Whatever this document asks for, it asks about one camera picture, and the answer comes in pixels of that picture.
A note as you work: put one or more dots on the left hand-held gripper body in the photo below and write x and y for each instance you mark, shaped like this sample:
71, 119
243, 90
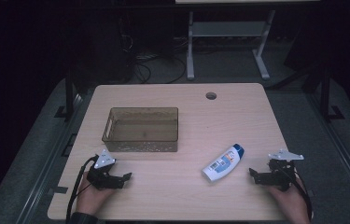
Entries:
101, 174

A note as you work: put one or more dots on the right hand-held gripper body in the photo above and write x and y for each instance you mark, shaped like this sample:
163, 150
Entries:
283, 172

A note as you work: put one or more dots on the white and blue shampoo bottle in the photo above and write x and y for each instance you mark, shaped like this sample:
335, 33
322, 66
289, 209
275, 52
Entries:
224, 162

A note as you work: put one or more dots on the translucent brown plastic bin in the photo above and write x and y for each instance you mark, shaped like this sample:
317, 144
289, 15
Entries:
141, 129

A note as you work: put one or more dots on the person's left hand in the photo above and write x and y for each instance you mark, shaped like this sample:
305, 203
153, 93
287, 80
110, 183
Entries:
90, 197

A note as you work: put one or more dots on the black tape strip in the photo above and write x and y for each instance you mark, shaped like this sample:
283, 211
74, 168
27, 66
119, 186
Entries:
60, 189

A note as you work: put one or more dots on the person's dark left sleeve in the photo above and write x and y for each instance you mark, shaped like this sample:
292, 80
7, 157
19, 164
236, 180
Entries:
82, 218

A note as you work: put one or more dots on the white metal stand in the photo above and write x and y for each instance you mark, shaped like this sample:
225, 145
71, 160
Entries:
225, 29

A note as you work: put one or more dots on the black metal post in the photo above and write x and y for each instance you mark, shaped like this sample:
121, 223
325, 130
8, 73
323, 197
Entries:
69, 96
325, 93

